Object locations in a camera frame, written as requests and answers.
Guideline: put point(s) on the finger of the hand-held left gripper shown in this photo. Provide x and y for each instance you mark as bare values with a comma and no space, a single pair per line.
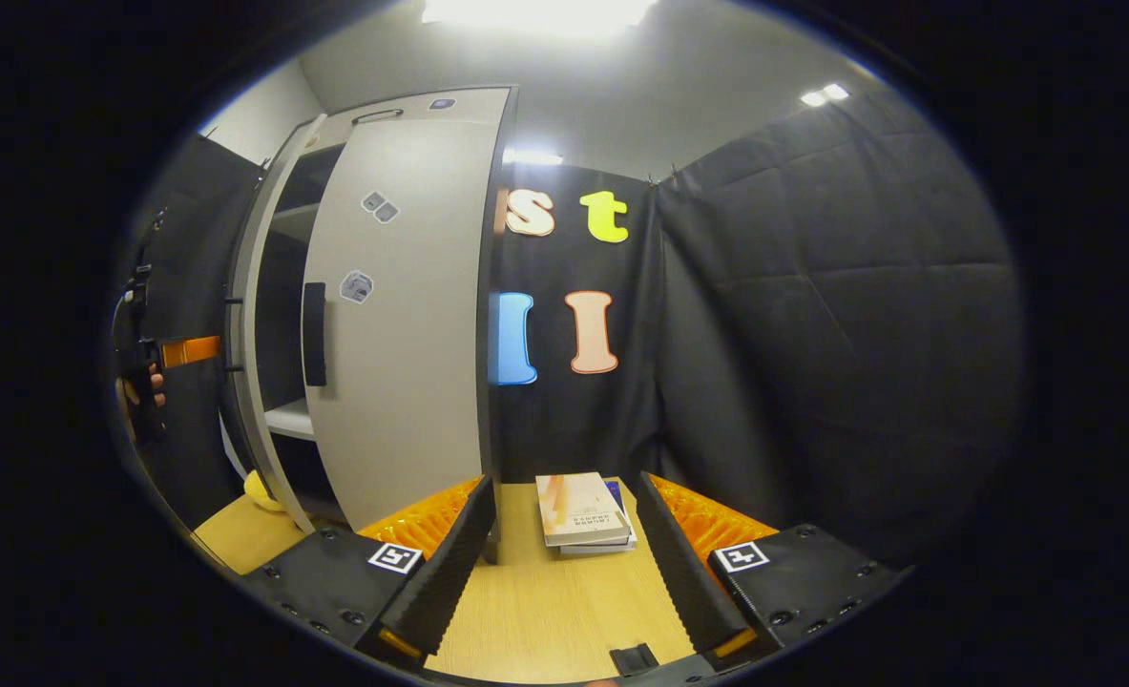
190,351

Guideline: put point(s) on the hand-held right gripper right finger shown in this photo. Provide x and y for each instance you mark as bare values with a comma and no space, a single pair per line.
683,572

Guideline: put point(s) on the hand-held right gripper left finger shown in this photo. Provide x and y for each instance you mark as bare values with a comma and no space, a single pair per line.
449,572

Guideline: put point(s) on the grey cabinet door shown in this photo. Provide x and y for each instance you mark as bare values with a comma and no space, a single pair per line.
402,334
251,334

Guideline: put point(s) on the grey cabinet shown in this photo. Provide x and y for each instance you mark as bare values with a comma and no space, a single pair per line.
287,239

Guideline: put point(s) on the grey cabinet drawer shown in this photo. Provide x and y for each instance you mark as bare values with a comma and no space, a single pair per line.
402,110

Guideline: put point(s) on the ceiling light behind cabinet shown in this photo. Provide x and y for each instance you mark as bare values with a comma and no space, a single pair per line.
531,157

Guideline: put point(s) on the blue cover book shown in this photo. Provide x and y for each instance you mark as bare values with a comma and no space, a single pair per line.
615,492

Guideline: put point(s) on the white and orange cover book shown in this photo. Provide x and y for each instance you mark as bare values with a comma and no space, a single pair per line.
578,510

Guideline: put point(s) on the black backdrop cloth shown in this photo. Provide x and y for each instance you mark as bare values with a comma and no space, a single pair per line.
812,334

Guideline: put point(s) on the large ceiling light panel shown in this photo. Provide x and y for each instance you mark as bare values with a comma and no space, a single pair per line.
535,10

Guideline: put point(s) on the small ceiling light panel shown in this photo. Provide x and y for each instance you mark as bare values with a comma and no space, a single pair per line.
824,93

